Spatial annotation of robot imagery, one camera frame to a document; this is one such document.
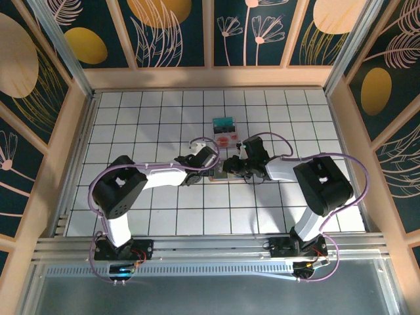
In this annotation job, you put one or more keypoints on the brown card holder wallet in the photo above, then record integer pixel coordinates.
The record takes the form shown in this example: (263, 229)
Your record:
(219, 174)

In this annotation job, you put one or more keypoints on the teal plastic card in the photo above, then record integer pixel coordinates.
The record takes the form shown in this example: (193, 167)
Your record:
(223, 120)

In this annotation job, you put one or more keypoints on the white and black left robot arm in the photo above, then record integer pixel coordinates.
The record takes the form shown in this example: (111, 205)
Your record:
(164, 177)

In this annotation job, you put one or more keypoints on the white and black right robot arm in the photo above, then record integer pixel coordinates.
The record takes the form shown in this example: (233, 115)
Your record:
(282, 169)

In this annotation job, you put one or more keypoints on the white card with red circle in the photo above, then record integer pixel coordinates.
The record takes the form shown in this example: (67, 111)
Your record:
(223, 141)

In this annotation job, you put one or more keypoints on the grey metal sheet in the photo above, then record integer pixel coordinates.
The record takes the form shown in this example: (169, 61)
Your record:
(210, 298)

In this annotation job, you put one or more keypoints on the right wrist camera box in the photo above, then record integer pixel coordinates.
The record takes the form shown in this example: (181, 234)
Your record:
(242, 151)

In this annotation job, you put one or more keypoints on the long aluminium mounting rail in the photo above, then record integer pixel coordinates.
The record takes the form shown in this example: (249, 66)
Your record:
(210, 244)

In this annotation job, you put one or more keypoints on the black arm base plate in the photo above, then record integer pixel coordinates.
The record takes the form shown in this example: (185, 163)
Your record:
(144, 249)
(279, 249)

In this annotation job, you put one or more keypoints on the aluminium corner post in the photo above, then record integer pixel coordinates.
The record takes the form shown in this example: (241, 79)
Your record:
(351, 49)
(65, 49)

